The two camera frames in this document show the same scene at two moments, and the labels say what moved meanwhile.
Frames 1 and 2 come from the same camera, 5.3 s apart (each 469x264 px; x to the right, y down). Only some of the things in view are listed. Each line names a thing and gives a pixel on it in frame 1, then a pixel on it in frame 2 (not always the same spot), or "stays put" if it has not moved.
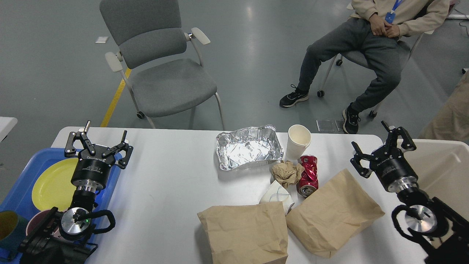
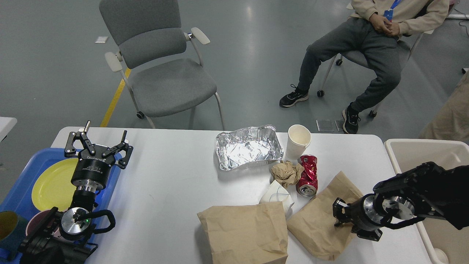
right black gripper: [391, 166] → [365, 216]
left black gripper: [91, 173] stays put
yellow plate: [55, 188] stays put
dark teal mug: [13, 230] stays put
